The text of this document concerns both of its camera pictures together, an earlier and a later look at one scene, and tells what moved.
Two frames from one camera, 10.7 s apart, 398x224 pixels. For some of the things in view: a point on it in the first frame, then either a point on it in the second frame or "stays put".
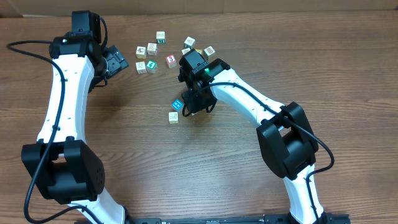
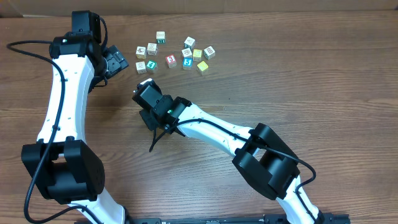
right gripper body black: [197, 104] to [147, 118]
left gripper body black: [117, 62] stays put
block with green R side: [160, 37] stays put
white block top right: [189, 43] stays put
